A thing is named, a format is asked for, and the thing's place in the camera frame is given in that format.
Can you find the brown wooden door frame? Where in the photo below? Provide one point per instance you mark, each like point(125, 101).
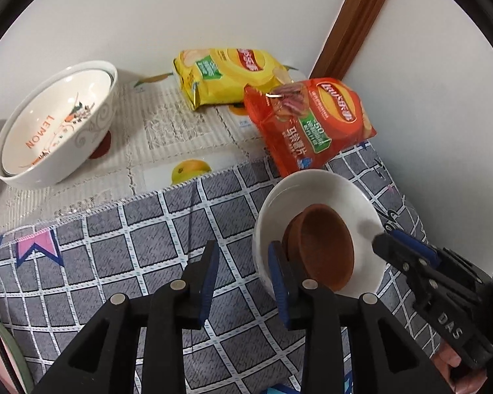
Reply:
point(350, 30)

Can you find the red chips bag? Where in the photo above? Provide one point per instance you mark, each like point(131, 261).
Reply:
point(307, 123)

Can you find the large white swirl bowl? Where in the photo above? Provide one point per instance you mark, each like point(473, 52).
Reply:
point(68, 157)

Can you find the person's right hand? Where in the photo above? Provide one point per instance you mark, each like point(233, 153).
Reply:
point(447, 361)

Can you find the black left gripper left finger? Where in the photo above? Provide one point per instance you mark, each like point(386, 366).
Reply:
point(183, 304)

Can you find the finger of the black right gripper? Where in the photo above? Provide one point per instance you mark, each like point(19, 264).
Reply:
point(404, 252)

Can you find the newspaper print table cover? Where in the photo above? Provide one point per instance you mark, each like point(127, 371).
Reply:
point(154, 129)

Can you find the lemon print white bowl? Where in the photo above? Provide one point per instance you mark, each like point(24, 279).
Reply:
point(54, 115)

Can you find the small white swirl bowl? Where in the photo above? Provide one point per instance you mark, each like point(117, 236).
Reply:
point(316, 186)

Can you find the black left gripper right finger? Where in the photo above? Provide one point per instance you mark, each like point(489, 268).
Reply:
point(305, 304)

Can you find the green plate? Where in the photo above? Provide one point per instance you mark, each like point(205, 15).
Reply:
point(17, 360)

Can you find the brown small bowl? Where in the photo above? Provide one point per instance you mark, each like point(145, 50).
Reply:
point(319, 239)

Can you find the yellow chips bag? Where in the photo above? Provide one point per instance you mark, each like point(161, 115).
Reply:
point(216, 76)

